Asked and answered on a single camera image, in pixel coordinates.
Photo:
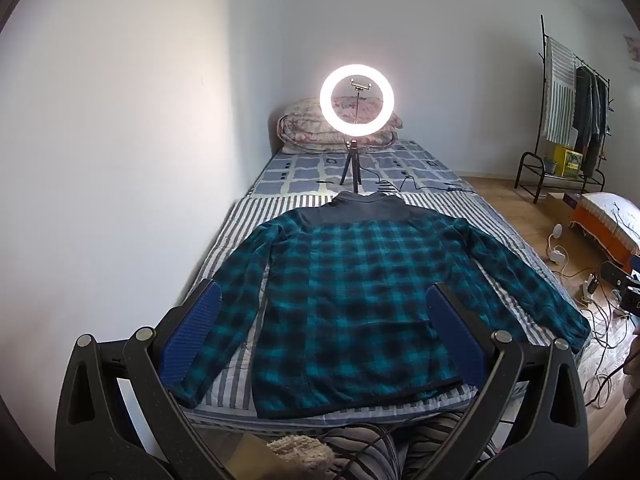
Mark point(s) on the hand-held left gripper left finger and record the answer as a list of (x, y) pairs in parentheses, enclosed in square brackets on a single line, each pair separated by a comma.
[(195, 330)]

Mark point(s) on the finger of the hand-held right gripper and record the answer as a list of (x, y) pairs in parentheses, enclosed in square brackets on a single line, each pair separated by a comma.
[(612, 272)]

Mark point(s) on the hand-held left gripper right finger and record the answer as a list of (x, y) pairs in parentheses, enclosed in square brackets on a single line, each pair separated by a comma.
[(455, 335)]

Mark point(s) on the teal plaid fleece jacket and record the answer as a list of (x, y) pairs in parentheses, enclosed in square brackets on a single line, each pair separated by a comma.
[(350, 285)]

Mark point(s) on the dark hanging clothes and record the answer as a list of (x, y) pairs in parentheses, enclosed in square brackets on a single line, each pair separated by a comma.
[(585, 105)]

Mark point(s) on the black clothes rack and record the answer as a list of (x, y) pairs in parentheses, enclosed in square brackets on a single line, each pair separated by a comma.
[(542, 60)]

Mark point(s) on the white power strip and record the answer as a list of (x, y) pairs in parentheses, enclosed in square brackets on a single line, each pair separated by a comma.
[(590, 287)]

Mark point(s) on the blue white striped blanket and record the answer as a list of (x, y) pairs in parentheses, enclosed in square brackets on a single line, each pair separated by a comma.
[(235, 375)]

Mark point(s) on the orange stool with white cover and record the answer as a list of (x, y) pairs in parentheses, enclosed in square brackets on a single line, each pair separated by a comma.
[(600, 210)]

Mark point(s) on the white round floor device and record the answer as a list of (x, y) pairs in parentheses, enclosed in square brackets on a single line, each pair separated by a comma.
[(556, 240)]

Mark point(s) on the cardboard box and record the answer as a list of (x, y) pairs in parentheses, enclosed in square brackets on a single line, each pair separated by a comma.
[(557, 205)]

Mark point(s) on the yellow box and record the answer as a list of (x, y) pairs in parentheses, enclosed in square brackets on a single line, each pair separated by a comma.
[(570, 160)]

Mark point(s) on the person's striped pants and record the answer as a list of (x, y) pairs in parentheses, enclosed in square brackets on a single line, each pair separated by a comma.
[(360, 445)]

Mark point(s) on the beige fuzzy slipper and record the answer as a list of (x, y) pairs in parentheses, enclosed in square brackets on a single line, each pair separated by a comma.
[(300, 457)]

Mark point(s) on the striped hanging cloth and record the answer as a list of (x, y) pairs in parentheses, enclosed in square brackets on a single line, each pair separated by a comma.
[(557, 90)]

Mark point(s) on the blue patterned bed sheet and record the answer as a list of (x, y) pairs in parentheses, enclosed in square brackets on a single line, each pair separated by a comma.
[(300, 170)]

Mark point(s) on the folded floral quilt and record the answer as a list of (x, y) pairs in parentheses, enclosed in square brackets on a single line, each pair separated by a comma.
[(300, 125)]

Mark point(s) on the wall poster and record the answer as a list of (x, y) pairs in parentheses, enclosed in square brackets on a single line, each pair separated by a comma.
[(632, 50)]

